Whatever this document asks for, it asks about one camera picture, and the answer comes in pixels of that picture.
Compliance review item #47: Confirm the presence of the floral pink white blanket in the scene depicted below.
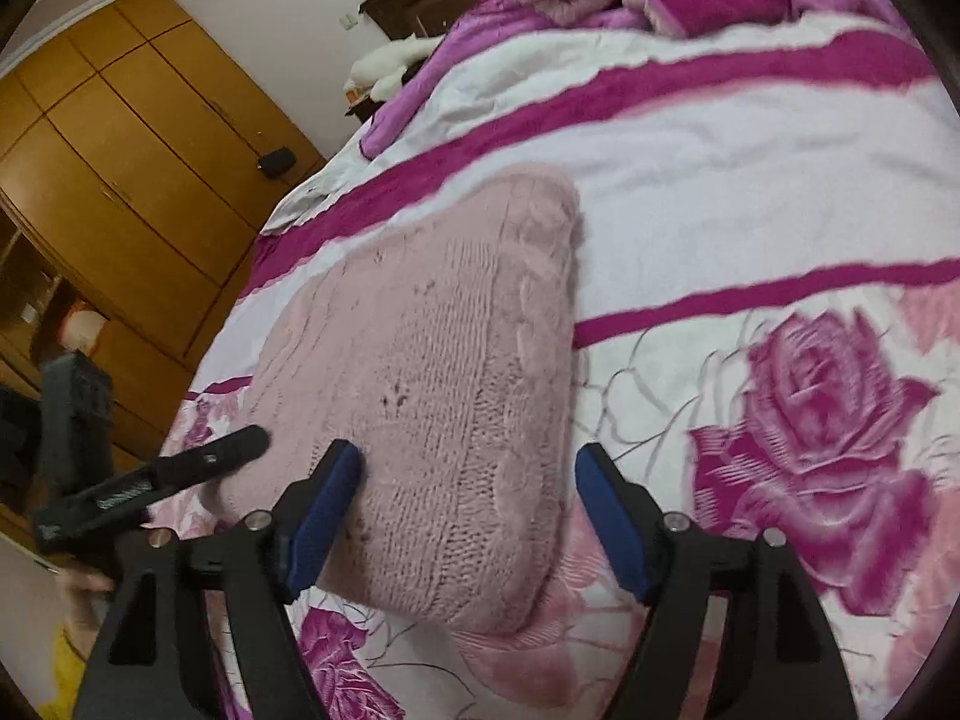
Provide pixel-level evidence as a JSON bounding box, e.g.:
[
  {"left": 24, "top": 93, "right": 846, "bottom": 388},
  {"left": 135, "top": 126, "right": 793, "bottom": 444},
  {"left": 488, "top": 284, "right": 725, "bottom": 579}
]
[{"left": 146, "top": 0, "right": 960, "bottom": 720}]

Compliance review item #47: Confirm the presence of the yellow cloth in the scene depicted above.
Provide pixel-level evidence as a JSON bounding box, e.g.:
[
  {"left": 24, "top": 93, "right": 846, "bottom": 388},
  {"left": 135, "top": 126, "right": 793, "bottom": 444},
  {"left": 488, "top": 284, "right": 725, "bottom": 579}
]
[{"left": 41, "top": 626, "right": 95, "bottom": 720}]

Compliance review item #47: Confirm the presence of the pink knitted sweater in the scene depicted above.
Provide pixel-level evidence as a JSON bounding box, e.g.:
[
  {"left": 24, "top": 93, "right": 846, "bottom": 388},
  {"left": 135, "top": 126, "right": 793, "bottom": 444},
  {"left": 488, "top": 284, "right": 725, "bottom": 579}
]
[{"left": 214, "top": 163, "right": 586, "bottom": 635}]

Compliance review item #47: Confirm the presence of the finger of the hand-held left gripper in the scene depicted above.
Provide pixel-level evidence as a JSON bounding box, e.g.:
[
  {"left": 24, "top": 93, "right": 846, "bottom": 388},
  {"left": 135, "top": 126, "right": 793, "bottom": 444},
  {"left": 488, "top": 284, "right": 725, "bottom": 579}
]
[{"left": 146, "top": 424, "right": 272, "bottom": 496}]

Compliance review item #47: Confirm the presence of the white pillow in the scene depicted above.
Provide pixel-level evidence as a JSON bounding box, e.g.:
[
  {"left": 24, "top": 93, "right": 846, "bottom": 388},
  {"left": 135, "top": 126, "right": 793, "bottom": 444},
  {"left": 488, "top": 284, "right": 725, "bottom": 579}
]
[{"left": 345, "top": 36, "right": 445, "bottom": 101}]

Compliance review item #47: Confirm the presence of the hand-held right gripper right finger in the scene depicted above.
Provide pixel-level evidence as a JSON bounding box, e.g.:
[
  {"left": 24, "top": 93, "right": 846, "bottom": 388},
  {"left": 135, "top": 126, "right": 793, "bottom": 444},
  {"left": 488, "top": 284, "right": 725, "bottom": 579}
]
[{"left": 574, "top": 441, "right": 860, "bottom": 720}]

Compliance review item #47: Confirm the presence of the orange wooden wardrobe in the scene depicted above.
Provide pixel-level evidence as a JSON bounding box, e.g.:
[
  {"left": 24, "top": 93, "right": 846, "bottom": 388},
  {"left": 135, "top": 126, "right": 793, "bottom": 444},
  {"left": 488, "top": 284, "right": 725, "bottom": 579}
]
[{"left": 0, "top": 0, "right": 327, "bottom": 481}]

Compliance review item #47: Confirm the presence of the person's left hand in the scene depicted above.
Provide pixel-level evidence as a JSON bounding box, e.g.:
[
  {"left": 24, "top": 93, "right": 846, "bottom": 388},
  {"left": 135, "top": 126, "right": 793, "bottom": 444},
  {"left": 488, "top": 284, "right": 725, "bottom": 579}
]
[{"left": 61, "top": 566, "right": 115, "bottom": 620}]

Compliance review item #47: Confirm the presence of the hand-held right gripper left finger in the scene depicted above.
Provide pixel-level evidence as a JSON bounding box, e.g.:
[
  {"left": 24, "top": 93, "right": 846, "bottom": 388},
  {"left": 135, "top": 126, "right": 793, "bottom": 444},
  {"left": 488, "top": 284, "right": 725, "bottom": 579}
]
[{"left": 71, "top": 437, "right": 367, "bottom": 720}]

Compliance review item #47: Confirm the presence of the white orange round object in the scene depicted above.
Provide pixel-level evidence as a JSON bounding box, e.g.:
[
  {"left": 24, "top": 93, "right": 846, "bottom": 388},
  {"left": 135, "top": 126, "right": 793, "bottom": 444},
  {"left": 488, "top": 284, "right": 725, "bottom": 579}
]
[{"left": 60, "top": 300, "right": 106, "bottom": 357}]

